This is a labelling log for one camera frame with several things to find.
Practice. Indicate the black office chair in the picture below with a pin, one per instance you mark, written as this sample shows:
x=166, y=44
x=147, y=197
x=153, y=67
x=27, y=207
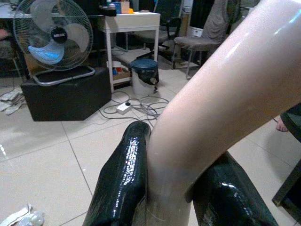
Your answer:
x=162, y=30

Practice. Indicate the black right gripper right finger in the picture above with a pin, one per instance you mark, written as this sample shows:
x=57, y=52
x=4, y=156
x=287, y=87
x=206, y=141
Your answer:
x=225, y=200

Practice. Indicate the grey hanging garment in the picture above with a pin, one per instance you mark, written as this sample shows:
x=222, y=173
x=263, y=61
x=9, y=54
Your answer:
x=218, y=18

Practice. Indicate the white power strip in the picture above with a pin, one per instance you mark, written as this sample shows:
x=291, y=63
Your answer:
x=123, y=107

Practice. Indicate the white bin with blue lid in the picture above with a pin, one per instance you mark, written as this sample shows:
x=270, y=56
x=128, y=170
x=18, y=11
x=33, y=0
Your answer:
x=144, y=76

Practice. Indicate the white side table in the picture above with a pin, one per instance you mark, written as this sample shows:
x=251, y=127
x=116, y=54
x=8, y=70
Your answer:
x=131, y=26

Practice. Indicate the grey floor fan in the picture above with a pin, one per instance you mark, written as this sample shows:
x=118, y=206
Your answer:
x=53, y=40

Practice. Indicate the grey padded chair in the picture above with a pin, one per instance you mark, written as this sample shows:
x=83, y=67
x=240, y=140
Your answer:
x=195, y=44

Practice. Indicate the crumpled white plastic wrapper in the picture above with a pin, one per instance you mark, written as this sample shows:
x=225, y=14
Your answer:
x=23, y=217

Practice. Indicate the dark furniture corner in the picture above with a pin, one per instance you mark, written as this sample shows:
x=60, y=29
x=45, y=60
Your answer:
x=288, y=188

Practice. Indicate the person's bare foot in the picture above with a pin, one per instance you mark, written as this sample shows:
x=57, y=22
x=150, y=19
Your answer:
x=281, y=126

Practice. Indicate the black box stool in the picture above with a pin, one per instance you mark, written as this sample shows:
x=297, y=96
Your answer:
x=68, y=99

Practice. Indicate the orange box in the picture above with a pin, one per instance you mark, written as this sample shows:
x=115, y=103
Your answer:
x=131, y=10

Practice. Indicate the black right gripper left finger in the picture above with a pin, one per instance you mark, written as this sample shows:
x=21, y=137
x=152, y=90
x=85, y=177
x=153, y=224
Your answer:
x=122, y=179

